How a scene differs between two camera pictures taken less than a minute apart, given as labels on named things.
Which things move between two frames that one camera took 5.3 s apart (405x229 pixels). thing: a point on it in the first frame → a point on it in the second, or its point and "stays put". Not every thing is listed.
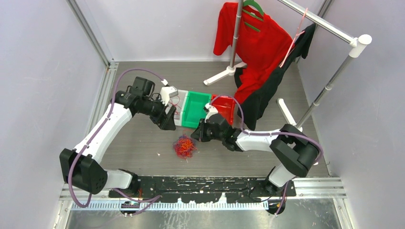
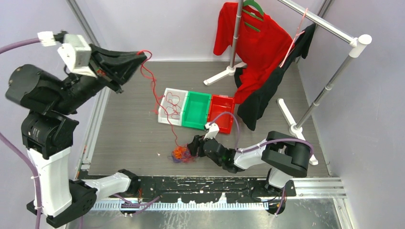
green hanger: (254, 4) stays put
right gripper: (197, 134) → (197, 141)
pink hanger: (297, 34) stays put
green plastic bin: (194, 108) stays put
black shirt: (249, 109) stays put
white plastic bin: (178, 102) stays put
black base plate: (202, 186) stays put
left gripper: (167, 123) → (113, 67)
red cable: (175, 102) → (157, 98)
